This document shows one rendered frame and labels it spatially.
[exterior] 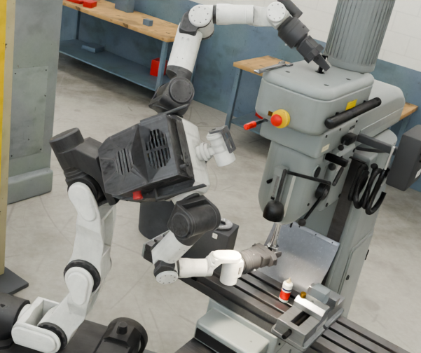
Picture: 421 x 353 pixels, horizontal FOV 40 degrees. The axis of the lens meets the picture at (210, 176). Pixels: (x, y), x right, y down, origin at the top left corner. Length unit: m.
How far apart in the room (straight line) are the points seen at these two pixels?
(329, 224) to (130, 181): 1.10
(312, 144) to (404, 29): 4.44
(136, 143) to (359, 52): 0.89
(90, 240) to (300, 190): 0.78
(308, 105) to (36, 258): 2.66
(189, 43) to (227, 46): 5.24
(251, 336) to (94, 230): 0.77
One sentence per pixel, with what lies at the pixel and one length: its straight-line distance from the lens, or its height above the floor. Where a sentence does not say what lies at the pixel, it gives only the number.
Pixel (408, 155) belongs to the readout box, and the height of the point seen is 1.65.
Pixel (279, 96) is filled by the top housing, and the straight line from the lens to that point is 1.92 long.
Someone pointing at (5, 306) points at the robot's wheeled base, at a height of 0.75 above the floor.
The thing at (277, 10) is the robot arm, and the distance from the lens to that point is 2.04.
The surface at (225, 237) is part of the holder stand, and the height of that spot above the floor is 1.13.
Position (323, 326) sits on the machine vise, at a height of 0.96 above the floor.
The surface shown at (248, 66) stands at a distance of 6.22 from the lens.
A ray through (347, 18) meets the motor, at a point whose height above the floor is 2.07.
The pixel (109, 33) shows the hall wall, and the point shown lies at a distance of 8.46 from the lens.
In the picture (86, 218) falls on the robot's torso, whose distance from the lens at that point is 2.09.
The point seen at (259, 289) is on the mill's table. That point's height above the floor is 0.94.
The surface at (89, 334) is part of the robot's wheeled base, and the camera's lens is 2.69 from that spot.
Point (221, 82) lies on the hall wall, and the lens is 7.36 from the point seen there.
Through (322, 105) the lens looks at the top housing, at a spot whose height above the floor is 1.84.
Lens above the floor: 2.35
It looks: 25 degrees down
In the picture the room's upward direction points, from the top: 12 degrees clockwise
